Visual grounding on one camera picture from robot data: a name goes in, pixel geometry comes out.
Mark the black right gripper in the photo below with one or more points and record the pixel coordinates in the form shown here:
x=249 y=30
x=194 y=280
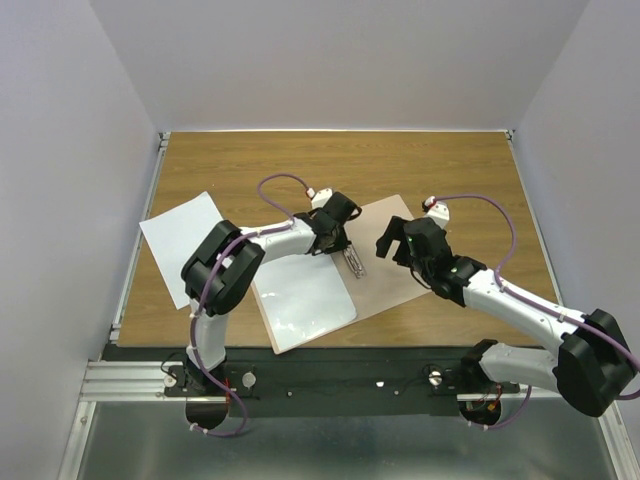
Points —
x=394 y=229

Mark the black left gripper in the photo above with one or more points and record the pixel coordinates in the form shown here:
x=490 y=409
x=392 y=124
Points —
x=341 y=244

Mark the beige file folder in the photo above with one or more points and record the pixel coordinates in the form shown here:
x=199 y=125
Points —
x=386 y=285

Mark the white paper sheet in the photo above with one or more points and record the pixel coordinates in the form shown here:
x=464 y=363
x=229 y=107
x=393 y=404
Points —
x=174 y=236
x=301 y=298

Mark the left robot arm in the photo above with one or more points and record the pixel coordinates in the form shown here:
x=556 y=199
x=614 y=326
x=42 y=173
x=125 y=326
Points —
x=218 y=276

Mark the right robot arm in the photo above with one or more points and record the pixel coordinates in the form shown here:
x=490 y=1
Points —
x=582 y=357

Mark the metal folder clip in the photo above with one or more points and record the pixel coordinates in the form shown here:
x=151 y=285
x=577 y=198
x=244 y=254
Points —
x=354 y=262

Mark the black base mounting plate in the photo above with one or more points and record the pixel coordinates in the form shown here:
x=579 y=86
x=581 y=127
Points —
x=336 y=382

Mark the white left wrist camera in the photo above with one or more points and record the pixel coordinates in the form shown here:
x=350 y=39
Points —
x=318 y=198

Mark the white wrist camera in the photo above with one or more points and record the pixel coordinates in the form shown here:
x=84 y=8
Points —
x=437 y=211
x=318 y=198

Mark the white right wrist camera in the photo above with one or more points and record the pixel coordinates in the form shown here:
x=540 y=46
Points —
x=437 y=211

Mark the left aluminium frame rail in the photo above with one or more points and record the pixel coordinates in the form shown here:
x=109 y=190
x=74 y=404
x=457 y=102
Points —
x=120 y=381

